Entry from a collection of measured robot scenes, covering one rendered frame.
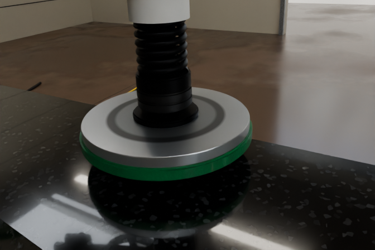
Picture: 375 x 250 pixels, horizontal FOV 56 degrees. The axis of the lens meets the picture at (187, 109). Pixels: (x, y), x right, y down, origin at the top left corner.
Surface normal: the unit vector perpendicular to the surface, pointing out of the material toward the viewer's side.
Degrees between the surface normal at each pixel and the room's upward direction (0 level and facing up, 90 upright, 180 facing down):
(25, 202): 0
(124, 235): 0
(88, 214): 0
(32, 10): 90
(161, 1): 90
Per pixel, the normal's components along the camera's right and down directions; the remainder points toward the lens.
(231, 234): -0.04, -0.92
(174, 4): 0.55, 0.32
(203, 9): -0.50, 0.36
